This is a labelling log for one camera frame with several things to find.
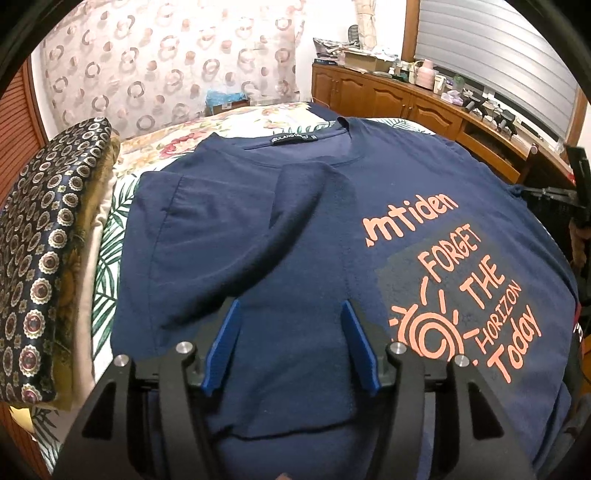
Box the dark medallion patterned cushion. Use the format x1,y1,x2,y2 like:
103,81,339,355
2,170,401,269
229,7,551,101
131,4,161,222
0,117,114,402

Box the black desk device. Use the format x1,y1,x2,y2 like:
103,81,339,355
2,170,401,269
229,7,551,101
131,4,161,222
465,95,519,136

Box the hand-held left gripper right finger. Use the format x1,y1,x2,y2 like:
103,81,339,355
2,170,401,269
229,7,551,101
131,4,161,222
339,299,536,480

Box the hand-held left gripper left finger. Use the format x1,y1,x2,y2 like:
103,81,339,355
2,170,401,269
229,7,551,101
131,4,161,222
55,298,243,480

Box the ring patterned curtain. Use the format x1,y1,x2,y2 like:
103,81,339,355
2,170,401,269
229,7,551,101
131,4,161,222
41,0,301,139

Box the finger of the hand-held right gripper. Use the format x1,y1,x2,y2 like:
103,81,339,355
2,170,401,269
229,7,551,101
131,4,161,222
521,184,578,217

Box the blue plastic bag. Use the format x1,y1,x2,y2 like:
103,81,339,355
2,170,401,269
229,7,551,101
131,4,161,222
205,89,251,116

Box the tied beige curtain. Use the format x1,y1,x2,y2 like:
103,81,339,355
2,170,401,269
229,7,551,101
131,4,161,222
353,0,393,49

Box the navy printed t-shirt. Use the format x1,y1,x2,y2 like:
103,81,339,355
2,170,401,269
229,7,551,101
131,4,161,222
111,104,580,480

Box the grey window blind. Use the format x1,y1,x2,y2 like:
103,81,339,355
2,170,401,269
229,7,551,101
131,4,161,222
413,0,583,140

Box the patterned fabric bag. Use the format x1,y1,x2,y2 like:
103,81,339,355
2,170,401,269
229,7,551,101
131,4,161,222
313,37,352,59

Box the cardboard box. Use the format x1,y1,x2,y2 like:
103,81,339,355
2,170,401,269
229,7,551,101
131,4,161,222
344,48,393,75

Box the floral leaf bed sheet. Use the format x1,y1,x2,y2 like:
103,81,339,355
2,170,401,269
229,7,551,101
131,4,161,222
34,102,439,476

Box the wooden cabinet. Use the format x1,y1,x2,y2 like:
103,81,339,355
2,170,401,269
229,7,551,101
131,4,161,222
311,62,539,185

